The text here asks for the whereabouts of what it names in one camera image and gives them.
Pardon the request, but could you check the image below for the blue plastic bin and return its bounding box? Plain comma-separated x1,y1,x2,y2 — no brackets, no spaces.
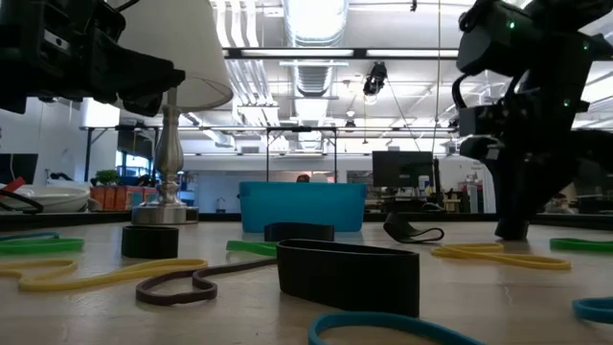
238,180,369,234

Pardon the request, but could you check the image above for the table lamp white shade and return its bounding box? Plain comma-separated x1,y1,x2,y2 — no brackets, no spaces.
105,0,235,225

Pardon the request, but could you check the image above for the black aluminium table frame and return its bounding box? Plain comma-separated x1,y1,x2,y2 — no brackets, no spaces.
0,210,613,232

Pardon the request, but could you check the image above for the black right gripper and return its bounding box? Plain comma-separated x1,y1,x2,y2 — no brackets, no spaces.
460,112,613,242

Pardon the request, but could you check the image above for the thin hanging cord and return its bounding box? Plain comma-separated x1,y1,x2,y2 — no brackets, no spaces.
430,0,443,154

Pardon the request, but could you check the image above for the red strap piece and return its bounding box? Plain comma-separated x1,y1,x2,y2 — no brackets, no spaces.
0,176,27,195

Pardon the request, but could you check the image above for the small potted green plant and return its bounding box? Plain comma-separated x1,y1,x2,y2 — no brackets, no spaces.
90,169,121,188

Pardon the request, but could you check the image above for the black computer monitor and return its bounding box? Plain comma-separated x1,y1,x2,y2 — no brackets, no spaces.
0,152,39,186
372,150,435,189

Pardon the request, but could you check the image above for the white bowl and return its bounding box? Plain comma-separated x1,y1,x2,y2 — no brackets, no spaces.
0,185,91,215

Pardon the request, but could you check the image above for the yellow rubber band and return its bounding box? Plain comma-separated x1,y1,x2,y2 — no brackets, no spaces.
0,258,210,292
430,241,572,271

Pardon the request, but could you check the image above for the black cable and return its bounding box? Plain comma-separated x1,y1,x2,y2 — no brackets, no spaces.
0,189,45,215

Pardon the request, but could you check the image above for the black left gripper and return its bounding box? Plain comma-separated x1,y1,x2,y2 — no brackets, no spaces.
0,0,186,117

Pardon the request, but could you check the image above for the black overhead camera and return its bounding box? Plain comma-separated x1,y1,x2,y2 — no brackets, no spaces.
362,60,388,97

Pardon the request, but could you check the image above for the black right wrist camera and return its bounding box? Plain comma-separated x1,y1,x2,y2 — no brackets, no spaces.
458,104,505,138

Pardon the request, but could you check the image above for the orange box row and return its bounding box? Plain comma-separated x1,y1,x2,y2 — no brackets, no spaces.
89,185,159,212

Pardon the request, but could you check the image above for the wide black rubber band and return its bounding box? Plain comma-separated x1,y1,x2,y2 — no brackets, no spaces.
263,221,336,243
276,238,421,318
121,224,180,260

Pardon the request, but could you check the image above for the green rubber band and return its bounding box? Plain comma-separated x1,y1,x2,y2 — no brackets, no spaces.
0,238,85,255
549,237,613,254
225,240,280,258

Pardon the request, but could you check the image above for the blue rubber band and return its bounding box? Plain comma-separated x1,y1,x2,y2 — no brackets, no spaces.
572,296,613,325
307,310,488,345
0,231,61,242

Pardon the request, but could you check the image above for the dark brown rubber band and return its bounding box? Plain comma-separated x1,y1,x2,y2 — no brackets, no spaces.
135,257,279,307

